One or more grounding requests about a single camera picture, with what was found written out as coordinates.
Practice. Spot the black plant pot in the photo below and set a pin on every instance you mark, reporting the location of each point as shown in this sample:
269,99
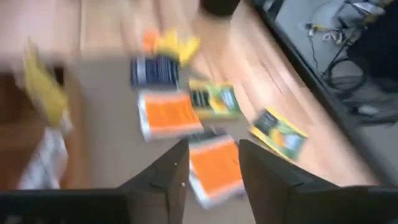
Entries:
219,6

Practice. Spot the green yellow tea packet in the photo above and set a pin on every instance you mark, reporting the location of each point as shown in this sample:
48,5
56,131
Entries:
280,133
43,90
214,99

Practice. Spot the black equipment case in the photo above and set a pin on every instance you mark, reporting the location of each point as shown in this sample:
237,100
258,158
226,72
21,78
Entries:
379,46

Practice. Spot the dark blue tea packet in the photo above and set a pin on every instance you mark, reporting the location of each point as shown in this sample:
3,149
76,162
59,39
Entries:
154,72

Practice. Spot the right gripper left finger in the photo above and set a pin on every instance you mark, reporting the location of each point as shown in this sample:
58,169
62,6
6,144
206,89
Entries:
93,208

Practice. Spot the black tea packet green print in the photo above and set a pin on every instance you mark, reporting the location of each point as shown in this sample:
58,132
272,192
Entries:
203,135

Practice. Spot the wooden tea organizer box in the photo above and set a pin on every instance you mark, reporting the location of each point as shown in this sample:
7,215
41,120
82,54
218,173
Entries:
18,140

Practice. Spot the round grey mat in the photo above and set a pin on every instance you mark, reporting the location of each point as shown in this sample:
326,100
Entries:
109,140

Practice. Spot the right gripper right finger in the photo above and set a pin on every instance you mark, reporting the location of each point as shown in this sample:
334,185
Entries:
311,205

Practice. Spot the plain yellow tea packet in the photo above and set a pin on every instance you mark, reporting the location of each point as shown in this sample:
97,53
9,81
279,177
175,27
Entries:
175,46

